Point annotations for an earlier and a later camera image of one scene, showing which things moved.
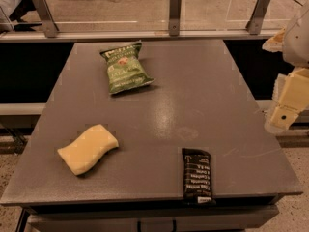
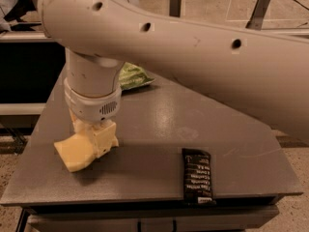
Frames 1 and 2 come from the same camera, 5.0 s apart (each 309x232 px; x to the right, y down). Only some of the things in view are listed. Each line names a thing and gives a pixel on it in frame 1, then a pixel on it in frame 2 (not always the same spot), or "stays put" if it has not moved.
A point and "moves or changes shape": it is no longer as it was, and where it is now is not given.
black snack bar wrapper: x=197 y=176 stays put
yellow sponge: x=81 y=155 moves or changes shape
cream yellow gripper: x=297 y=39 → x=92 y=106
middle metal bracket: x=175 y=12 stays put
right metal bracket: x=254 y=23 stays put
